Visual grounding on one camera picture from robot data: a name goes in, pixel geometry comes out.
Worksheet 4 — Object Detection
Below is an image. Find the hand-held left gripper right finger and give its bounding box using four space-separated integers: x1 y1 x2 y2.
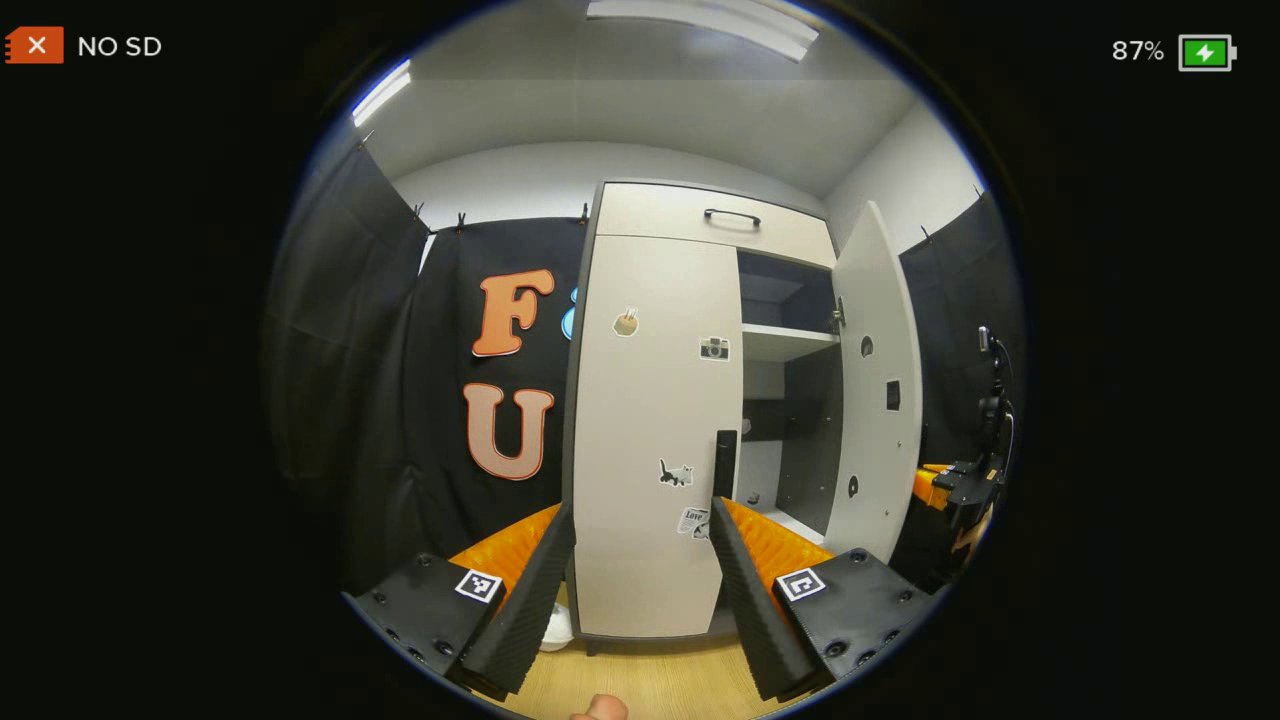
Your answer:
708 495 939 703

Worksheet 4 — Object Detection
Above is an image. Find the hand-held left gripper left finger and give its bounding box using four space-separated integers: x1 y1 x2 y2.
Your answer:
350 498 579 699

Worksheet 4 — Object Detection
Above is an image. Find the light grey cabinet door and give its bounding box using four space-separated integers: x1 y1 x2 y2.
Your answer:
572 235 746 639
825 202 923 563

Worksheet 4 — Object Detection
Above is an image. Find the grey double-door shoe cabinet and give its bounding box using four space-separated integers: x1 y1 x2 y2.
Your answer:
560 178 846 656

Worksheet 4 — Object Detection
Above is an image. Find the white cabinet shelf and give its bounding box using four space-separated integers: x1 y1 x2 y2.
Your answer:
760 505 827 543
742 325 839 363

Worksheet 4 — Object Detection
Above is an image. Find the light grey cabinet drawer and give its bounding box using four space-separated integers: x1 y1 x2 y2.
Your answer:
597 183 837 269

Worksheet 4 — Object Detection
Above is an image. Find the black backdrop cloth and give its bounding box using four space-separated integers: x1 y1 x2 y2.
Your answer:
265 140 1026 601

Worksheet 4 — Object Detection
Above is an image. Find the wide ceiling light panel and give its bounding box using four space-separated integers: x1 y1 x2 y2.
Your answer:
585 0 821 63

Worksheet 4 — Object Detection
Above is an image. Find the narrow ceiling light strip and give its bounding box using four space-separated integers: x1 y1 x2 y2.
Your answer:
350 60 413 128

